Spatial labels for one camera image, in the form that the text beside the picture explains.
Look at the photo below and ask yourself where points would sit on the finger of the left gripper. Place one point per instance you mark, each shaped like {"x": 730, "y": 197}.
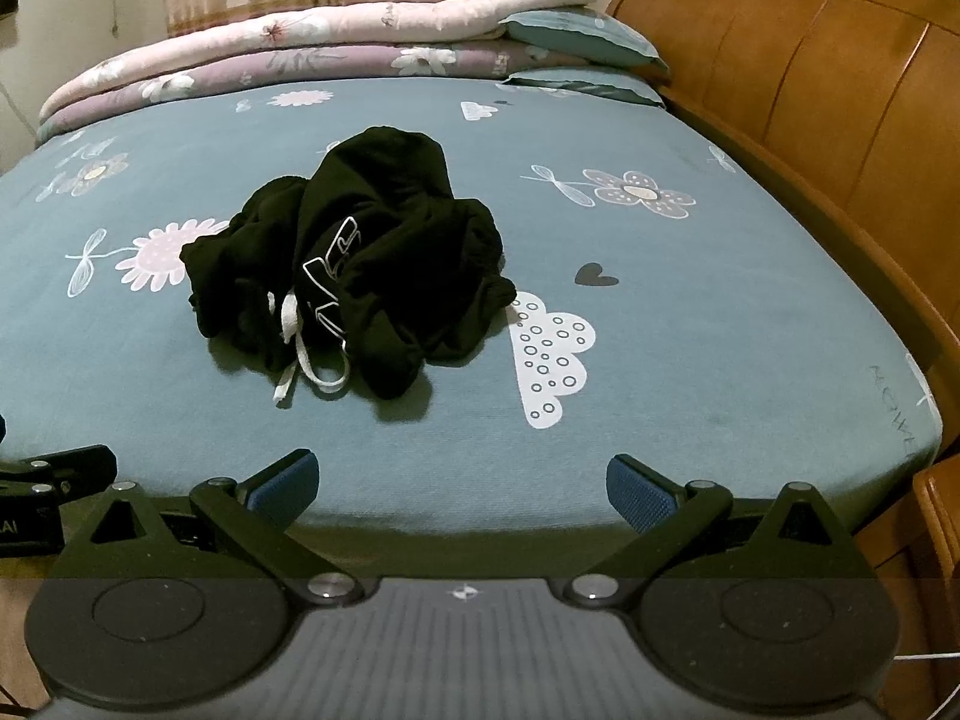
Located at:
{"x": 76, "y": 472}

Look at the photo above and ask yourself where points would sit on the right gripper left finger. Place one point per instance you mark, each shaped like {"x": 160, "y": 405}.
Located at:
{"x": 161, "y": 603}

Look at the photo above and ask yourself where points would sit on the purple floral folded quilt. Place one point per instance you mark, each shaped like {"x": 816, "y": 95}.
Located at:
{"x": 494, "y": 60}

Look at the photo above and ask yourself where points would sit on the black sweatpants with drawstring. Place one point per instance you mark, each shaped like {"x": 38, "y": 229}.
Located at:
{"x": 370, "y": 268}

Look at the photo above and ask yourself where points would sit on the white floral folded quilt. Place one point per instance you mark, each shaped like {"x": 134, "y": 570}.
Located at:
{"x": 448, "y": 21}

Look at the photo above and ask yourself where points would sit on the wooden headboard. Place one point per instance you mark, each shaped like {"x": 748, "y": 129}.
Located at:
{"x": 853, "y": 104}

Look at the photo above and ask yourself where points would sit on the blue patterned bed sheet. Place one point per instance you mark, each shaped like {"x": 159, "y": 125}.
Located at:
{"x": 666, "y": 306}

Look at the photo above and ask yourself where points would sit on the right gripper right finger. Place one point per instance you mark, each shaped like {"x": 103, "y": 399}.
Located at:
{"x": 743, "y": 605}

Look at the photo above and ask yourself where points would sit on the wooden nightstand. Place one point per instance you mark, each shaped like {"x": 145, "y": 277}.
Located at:
{"x": 913, "y": 547}

